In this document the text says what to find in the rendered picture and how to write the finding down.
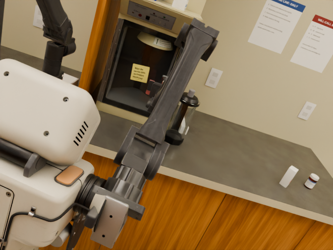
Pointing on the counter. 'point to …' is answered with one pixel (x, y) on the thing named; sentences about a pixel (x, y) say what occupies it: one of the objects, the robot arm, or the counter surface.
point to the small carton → (180, 4)
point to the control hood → (164, 8)
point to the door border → (110, 59)
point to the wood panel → (99, 43)
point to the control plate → (138, 9)
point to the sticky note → (139, 73)
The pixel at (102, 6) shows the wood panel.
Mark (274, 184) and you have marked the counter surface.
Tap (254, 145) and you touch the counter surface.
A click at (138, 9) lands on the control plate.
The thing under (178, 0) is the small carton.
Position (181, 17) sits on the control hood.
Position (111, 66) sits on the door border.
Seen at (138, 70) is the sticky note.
